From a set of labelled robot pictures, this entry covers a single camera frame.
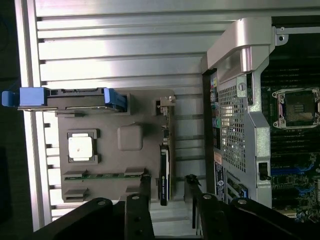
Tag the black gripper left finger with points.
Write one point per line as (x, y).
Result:
(138, 215)

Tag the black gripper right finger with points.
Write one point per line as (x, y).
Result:
(210, 217)

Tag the green RAM stick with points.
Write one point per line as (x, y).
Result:
(105, 176)

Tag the grey parts rack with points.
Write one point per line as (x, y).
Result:
(112, 160)

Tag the silver CPU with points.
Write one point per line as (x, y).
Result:
(80, 148)

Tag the blue expansion slot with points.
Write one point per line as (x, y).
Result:
(290, 171)

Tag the black open PC case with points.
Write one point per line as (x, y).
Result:
(250, 125)

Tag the green motherboard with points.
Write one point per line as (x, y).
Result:
(292, 155)

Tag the hard disk in blue caddy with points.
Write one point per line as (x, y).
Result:
(75, 98)

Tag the CPU socket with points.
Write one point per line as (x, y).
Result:
(297, 107)

